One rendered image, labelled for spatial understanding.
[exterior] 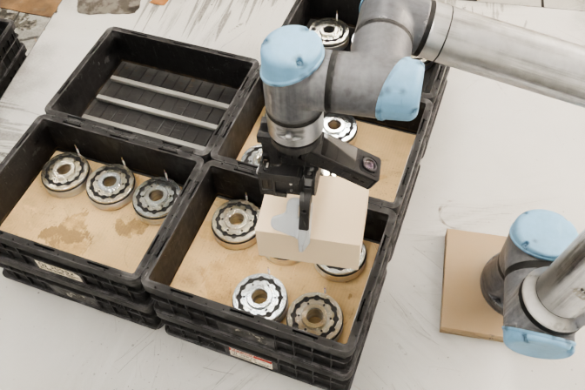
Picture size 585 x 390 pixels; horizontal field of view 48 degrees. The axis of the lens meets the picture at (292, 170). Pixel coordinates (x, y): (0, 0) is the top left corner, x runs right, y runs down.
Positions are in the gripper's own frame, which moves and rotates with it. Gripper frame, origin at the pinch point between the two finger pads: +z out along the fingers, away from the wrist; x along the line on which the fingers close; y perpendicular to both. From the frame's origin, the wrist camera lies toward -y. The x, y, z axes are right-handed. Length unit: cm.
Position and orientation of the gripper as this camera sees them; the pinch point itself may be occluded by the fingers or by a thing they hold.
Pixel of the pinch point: (313, 212)
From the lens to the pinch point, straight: 104.1
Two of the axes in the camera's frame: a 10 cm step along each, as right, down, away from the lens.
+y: -9.8, -1.2, 1.5
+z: 0.4, 6.0, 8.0
